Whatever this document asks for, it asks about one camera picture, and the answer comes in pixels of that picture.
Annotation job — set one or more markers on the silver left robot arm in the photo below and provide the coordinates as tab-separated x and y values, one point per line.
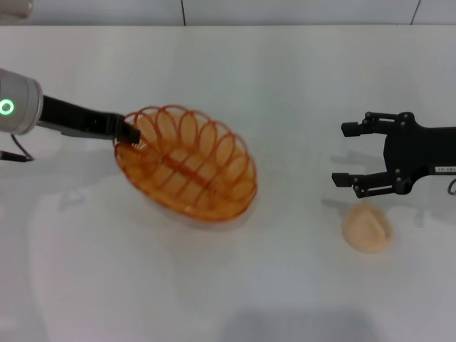
18	103

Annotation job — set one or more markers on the orange plastic woven basket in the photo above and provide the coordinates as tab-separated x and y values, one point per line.
199	171

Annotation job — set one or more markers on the pinkish blurred background object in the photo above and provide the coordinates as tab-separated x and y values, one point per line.
14	7

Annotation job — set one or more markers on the pale beige bun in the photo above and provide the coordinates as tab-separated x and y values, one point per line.
367	231

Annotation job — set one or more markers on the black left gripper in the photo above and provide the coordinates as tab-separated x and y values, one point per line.
78	119

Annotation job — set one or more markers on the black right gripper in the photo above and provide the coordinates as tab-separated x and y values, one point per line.
417	153

